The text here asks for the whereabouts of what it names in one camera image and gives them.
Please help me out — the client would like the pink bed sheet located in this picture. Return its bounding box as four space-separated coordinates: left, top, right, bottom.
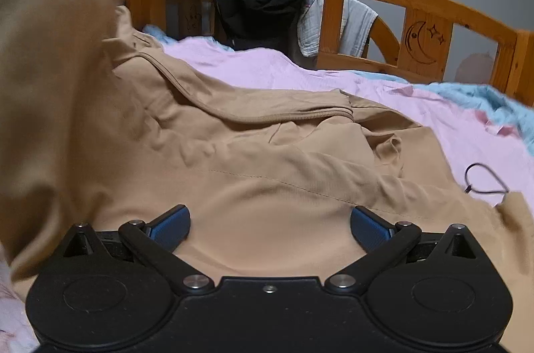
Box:
165 36 534 208

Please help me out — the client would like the wooden bed frame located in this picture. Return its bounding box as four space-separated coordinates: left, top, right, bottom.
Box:
125 0 534 107

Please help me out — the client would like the light blue blanket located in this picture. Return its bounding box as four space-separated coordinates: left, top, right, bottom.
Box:
142 23 534 157

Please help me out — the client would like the black elastic cord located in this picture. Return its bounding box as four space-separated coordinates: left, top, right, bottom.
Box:
464 164 510 195

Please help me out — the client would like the tan hooded jacket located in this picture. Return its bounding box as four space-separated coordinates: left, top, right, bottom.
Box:
0 0 534 297

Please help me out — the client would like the white pink printed cloth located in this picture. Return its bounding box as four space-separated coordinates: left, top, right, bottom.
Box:
0 249 40 353

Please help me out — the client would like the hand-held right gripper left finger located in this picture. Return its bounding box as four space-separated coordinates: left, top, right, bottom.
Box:
62 205 215 292

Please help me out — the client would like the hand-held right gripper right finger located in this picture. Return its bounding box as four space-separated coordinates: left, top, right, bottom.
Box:
324 206 480 292

